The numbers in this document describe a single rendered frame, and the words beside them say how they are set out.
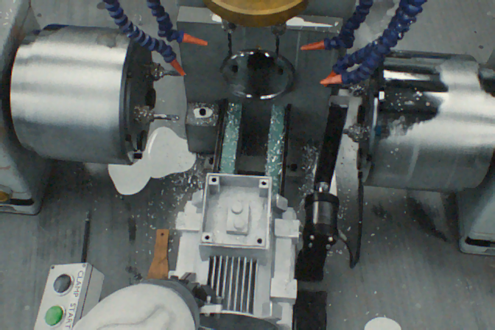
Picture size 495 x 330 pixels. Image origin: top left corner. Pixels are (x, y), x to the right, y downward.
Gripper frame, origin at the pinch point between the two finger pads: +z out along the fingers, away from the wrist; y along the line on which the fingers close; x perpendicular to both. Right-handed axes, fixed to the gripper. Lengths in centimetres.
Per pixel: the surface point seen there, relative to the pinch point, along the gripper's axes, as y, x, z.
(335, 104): -19.0, -27.8, 0.4
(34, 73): 30.2, -30.5, 13.1
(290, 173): -14.3, -17.8, 44.3
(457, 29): -53, -57, 69
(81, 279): 16.5, 1.2, 3.8
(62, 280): 19.3, 1.6, 3.9
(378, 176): -28.8, -18.4, 19.0
